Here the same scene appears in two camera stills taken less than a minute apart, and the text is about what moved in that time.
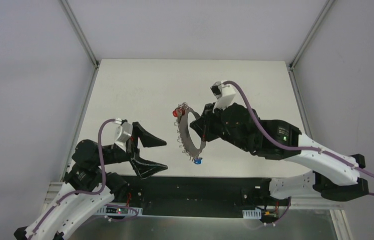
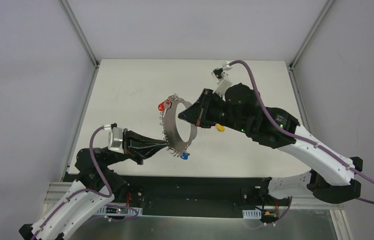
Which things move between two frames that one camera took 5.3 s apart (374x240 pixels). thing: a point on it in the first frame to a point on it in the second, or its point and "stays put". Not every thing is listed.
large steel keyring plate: x=189 y=144 to x=172 y=139
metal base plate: x=321 y=227 stays put
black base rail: x=195 y=196 stays put
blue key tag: x=198 y=160 to x=184 y=156
